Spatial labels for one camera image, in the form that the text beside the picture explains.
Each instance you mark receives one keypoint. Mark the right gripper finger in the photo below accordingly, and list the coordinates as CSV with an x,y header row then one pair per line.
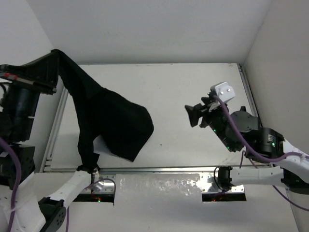
x,y
194,113
208,101

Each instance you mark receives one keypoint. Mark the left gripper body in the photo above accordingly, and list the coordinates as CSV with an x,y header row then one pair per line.
x,y
34,83

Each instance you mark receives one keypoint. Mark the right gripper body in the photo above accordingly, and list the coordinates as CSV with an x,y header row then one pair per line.
x,y
215,118

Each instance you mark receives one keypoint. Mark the black t-shirt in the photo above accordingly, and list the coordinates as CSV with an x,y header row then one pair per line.
x,y
124,126

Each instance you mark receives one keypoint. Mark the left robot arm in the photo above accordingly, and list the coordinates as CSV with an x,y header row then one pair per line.
x,y
21,207

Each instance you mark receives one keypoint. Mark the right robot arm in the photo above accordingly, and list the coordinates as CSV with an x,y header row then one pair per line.
x,y
240,131

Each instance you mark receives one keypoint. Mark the white front cover panel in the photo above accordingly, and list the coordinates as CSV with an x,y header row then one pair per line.
x,y
263,211

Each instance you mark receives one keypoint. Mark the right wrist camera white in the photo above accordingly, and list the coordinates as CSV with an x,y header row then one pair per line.
x,y
223,91

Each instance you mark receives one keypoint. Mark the right aluminium frame rail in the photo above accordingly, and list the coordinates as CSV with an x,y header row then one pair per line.
x,y
244,95

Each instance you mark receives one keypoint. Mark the aluminium frame rail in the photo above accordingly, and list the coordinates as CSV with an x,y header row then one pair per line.
x,y
244,95
51,143

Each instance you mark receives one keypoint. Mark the left aluminium frame rail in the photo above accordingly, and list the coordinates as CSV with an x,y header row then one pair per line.
x,y
51,143

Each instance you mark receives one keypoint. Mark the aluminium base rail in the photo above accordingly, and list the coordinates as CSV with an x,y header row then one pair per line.
x,y
145,181

